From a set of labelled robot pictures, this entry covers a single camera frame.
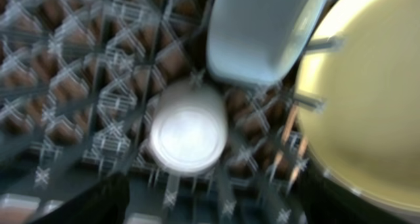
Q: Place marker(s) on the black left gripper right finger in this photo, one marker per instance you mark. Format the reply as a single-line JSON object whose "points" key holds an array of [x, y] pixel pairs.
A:
{"points": [[325, 202]]}

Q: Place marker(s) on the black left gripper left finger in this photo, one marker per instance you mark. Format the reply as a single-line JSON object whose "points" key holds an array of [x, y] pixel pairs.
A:
{"points": [[104, 203]]}

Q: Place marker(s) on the wooden chopstick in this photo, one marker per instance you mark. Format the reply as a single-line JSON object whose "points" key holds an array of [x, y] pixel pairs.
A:
{"points": [[282, 154], [299, 163]]}

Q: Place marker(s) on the yellow round plate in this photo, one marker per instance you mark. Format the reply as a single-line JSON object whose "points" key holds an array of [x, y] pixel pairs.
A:
{"points": [[367, 135]]}

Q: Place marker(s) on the white paper cup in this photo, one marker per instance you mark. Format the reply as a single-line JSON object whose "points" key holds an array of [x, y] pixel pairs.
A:
{"points": [[189, 129]]}

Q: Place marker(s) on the light blue bowl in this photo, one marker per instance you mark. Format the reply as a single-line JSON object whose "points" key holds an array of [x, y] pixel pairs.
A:
{"points": [[257, 42]]}

